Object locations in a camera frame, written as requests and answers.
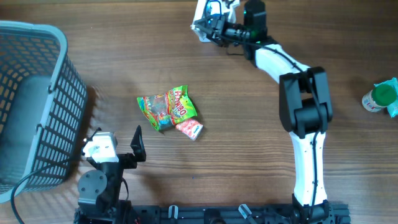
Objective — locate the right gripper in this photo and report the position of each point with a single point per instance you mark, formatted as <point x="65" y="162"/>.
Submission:
<point x="220" y="23"/>

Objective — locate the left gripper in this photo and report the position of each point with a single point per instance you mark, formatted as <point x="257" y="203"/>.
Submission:
<point x="129" y="159"/>

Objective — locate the white tissue pack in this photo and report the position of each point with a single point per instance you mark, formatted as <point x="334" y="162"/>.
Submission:
<point x="229" y="7"/>

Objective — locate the Haribo gummy candy bag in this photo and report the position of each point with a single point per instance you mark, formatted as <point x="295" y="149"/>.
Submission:
<point x="168" y="109"/>

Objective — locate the red orange snack pack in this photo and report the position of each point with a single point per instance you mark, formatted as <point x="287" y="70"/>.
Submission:
<point x="190" y="127"/>

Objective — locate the green lid jar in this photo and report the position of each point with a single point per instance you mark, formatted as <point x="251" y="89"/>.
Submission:
<point x="369" y="102"/>

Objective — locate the teal wet wipes pack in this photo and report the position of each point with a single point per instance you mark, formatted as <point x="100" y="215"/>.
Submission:
<point x="393" y="105"/>

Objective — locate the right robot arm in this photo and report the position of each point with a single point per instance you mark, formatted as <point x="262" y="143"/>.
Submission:
<point x="304" y="101"/>

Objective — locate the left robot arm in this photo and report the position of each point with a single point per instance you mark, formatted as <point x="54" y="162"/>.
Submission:
<point x="99" y="189"/>

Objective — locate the white barcode scanner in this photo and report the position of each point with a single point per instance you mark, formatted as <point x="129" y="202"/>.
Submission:
<point x="205" y="8"/>

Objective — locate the grey plastic mesh basket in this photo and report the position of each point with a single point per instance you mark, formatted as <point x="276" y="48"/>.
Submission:
<point x="43" y="100"/>

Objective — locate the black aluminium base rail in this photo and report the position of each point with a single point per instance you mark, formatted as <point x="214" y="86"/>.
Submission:
<point x="211" y="214"/>

